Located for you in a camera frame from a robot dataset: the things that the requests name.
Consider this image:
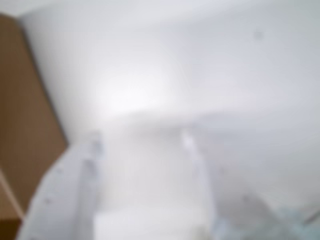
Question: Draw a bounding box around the brown cardboard box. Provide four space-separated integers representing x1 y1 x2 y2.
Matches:
0 13 70 240

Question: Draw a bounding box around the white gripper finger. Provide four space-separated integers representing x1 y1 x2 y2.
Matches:
181 128 289 240
16 129 105 240

